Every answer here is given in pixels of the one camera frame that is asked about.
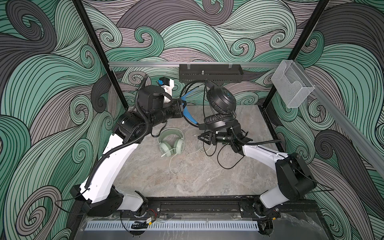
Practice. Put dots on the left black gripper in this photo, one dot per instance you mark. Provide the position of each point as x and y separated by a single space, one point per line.
178 108

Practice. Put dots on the black headphones with blue band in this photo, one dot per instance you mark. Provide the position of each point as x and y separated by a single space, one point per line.
223 118

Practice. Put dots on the white slotted cable duct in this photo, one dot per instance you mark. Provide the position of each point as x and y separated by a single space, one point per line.
176 225

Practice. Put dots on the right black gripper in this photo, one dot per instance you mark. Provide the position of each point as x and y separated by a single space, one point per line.
212 137

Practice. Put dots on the black frame post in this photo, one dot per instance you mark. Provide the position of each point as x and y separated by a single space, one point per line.
95 41
310 25

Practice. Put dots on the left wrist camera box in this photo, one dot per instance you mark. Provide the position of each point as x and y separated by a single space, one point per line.
167 84

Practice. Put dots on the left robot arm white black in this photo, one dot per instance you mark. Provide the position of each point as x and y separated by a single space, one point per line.
154 105

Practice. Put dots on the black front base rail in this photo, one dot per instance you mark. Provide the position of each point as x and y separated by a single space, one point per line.
247 206

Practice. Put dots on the mint green headphones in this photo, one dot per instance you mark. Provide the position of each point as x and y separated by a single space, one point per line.
175 149

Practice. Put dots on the black frame post left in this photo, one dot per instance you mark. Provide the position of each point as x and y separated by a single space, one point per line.
95 41

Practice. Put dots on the black frame post right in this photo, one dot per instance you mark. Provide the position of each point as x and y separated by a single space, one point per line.
310 25

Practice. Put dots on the clear plastic wall bin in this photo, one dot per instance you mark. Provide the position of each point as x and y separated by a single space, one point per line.
292 83

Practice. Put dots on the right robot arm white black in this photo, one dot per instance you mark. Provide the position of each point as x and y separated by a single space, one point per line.
294 177

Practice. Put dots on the black perforated wall tray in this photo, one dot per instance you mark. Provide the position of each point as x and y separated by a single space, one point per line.
215 73

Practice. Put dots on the aluminium horizontal rail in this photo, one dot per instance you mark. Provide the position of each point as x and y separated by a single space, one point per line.
166 64

